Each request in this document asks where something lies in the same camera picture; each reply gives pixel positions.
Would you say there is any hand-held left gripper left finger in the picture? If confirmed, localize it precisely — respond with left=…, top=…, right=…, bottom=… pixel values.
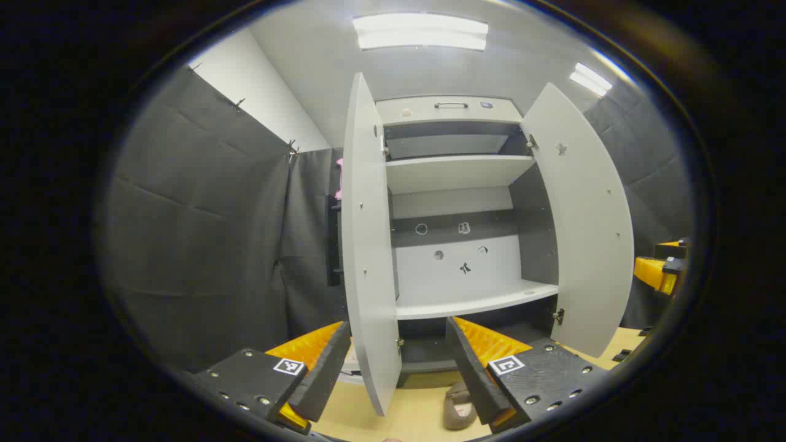
left=184, top=320, right=352, bottom=435

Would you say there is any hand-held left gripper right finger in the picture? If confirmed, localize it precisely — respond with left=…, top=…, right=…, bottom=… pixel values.
left=445, top=316, right=609, bottom=435

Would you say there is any brown fuzzy shoe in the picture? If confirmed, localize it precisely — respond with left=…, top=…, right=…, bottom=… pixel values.
left=443, top=381, right=478, bottom=430

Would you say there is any grey cabinet door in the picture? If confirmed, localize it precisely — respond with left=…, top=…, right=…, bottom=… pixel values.
left=521, top=83, right=634, bottom=359
left=342, top=72, right=403, bottom=417

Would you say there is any grey shoe cabinet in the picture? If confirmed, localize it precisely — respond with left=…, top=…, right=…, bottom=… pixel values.
left=342, top=72, right=634, bottom=417

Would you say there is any white cabinet shelf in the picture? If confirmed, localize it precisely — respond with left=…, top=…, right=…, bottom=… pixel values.
left=385, top=155, right=537, bottom=196
left=396, top=279, right=559, bottom=321

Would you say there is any grey cabinet drawer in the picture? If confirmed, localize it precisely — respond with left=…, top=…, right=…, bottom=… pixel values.
left=376, top=95, right=523, bottom=126

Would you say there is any small ceiling light panel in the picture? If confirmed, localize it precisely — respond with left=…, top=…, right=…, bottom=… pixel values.
left=569, top=61, right=613, bottom=97

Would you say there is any black backdrop cloth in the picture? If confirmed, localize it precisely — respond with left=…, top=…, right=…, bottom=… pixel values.
left=98, top=64, right=696, bottom=372

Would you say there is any large ceiling light panel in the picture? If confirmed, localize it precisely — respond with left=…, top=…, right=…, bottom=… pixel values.
left=353, top=14, right=489, bottom=51

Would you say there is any black door handle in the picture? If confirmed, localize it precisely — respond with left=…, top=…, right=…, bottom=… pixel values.
left=327, top=196, right=343, bottom=287

